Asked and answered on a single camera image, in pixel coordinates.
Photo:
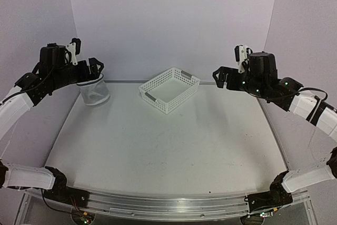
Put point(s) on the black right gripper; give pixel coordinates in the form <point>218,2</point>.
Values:
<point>224,71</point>

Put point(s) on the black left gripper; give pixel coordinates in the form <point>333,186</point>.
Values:
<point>84,74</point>

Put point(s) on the white mesh laundry bag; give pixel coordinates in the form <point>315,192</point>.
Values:
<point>94,92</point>

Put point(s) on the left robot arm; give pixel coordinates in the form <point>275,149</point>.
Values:
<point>27,93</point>

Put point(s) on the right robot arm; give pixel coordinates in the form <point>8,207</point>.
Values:
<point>292,96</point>

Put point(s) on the white plastic basket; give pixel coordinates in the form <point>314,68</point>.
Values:
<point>169,89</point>

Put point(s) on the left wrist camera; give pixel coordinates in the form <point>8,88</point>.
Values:
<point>73,49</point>

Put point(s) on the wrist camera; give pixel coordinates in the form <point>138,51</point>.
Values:
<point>241,57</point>
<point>73,49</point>

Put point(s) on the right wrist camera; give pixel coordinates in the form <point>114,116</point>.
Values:
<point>241,57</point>

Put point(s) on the aluminium front rail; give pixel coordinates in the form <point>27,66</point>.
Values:
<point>210,207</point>

